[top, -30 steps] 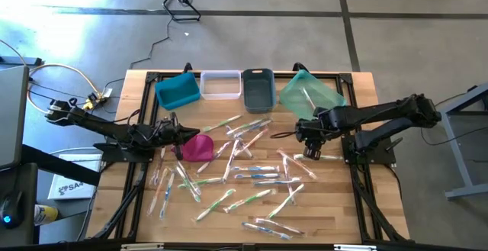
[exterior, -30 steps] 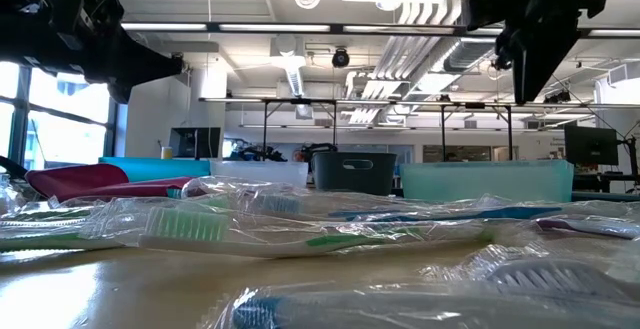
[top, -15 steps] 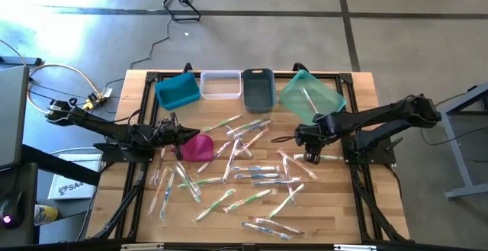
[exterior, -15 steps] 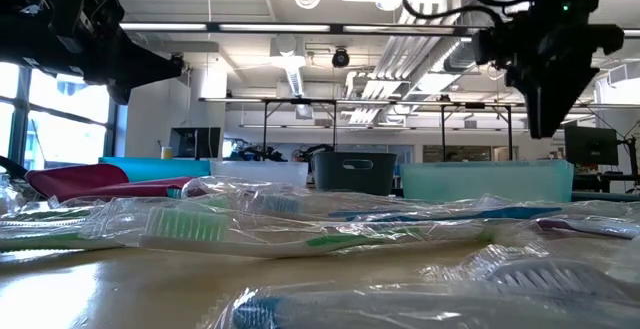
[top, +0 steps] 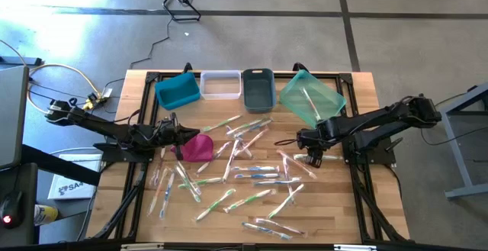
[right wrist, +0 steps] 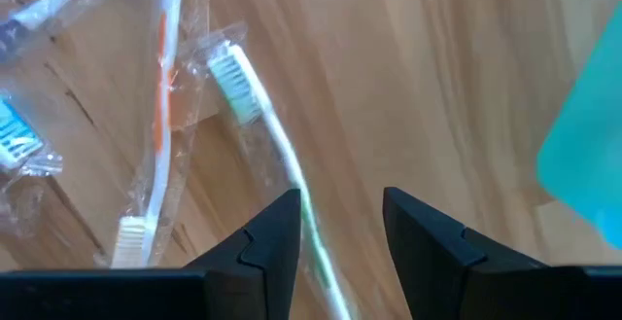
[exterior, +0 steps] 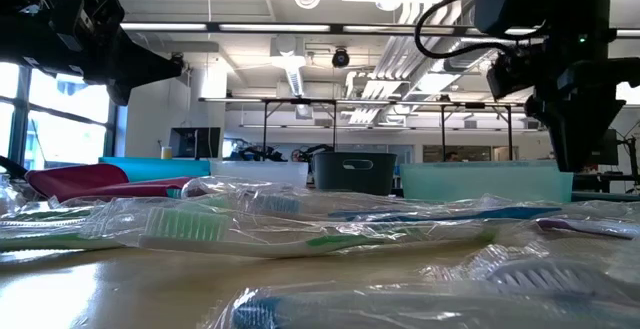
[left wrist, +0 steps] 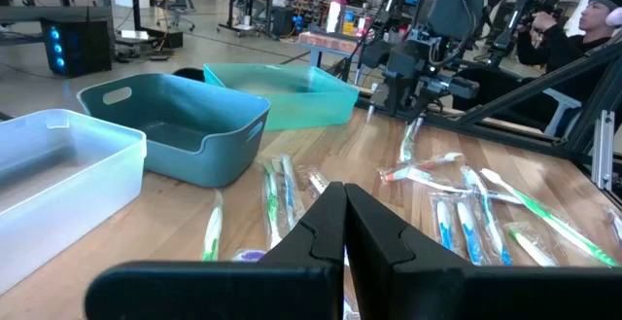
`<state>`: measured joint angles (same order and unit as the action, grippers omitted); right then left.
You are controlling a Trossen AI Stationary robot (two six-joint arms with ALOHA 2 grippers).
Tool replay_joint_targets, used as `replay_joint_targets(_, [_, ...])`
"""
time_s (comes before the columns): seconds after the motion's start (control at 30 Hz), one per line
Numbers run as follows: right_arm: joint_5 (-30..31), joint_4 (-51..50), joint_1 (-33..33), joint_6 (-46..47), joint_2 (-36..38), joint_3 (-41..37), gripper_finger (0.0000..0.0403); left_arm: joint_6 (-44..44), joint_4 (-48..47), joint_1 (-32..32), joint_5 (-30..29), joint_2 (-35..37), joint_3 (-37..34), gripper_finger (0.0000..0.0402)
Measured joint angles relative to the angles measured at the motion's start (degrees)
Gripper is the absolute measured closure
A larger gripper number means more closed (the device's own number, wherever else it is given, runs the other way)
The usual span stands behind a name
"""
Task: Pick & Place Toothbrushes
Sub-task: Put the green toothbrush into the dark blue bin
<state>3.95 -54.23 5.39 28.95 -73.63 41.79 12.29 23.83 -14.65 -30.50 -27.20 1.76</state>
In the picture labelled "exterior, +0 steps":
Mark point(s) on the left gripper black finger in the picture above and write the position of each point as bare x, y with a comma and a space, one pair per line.
115, 54

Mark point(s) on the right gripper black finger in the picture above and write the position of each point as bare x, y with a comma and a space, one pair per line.
580, 124

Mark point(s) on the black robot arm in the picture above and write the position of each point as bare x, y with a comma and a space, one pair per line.
310, 151

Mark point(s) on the black computer monitor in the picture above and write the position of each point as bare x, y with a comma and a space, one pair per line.
195, 143
611, 149

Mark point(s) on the black monitor stand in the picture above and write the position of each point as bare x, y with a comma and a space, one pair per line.
632, 159

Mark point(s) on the teal translucent plastic bin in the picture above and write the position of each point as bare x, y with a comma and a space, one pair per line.
485, 181

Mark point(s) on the yellow cup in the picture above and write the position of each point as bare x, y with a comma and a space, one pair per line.
166, 153

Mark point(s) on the bright blue plastic bin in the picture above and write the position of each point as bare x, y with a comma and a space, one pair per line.
150, 167

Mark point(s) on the magenta plastic bin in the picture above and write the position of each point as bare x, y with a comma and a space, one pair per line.
75, 179

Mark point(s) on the person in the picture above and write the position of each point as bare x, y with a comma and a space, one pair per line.
452, 157

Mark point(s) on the clear white plastic bin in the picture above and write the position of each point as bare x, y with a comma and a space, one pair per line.
260, 171

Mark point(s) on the dark grey plastic bin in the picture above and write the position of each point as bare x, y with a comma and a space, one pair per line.
330, 176

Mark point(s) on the black round camera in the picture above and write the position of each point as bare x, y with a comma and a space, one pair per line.
341, 59

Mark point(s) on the black gantry frame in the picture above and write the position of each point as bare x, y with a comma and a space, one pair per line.
334, 124

